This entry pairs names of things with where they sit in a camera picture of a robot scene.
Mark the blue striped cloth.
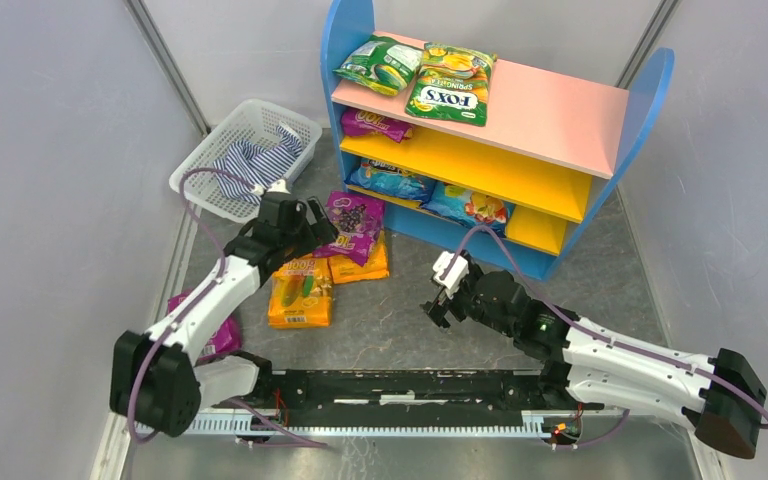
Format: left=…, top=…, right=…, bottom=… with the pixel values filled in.
left=213, top=122, right=304, bottom=205

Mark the white toothed rail strip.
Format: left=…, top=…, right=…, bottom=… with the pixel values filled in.
left=184, top=409, right=569, bottom=440

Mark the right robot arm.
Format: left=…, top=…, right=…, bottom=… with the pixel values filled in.
left=423, top=260, right=767, bottom=460

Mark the orange mango candy bag front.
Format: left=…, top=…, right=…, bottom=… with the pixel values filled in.
left=267, top=256, right=333, bottom=329

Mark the blue candy bag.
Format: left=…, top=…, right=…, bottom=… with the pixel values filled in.
left=421, top=182, right=512, bottom=238
left=346, top=159, right=437, bottom=203

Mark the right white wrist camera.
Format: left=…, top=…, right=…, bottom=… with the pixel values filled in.
left=432, top=251, right=469, bottom=299

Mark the blue pink yellow shelf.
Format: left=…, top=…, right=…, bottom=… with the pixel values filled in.
left=320, top=1, right=675, bottom=280

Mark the green Fox's candy bag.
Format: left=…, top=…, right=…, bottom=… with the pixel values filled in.
left=405, top=42, right=498, bottom=127

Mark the blue candy bag right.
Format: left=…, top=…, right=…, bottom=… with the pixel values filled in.
left=421, top=182, right=512, bottom=238

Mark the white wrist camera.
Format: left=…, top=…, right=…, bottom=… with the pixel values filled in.
left=261, top=178, right=291, bottom=200
left=432, top=251, right=469, bottom=299

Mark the blue candy bag left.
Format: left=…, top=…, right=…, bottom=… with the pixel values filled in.
left=346, top=159, right=437, bottom=203

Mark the white plastic basket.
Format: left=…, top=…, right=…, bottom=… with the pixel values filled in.
left=169, top=99, right=322, bottom=224

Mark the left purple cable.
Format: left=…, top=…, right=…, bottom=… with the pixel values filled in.
left=125, top=167, right=266, bottom=444

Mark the purple candy bag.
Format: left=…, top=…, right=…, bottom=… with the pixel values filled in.
left=340, top=107, right=414, bottom=143
left=313, top=191, right=385, bottom=265
left=197, top=314, right=242, bottom=364

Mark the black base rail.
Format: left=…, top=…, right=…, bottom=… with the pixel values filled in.
left=241, top=370, right=604, bottom=430

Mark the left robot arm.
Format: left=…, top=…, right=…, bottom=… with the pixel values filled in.
left=109, top=192, right=338, bottom=443

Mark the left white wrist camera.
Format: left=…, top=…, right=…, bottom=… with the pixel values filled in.
left=261, top=178, right=291, bottom=200

